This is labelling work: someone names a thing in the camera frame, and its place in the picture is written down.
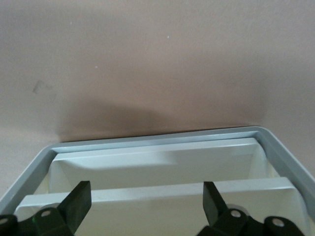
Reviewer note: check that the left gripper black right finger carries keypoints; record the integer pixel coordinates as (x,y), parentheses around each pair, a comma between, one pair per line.
(214,209)

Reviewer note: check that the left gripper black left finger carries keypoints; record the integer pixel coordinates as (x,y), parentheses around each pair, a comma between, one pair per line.
(76,204)

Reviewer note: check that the white plastic drawer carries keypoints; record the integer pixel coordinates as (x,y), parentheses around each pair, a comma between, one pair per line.
(147,190)
(157,157)

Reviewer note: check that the white drawer cabinet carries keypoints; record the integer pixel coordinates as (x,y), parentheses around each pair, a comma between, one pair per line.
(152,141)

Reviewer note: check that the brown table cover sheet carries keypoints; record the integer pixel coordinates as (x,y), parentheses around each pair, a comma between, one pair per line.
(157,61)

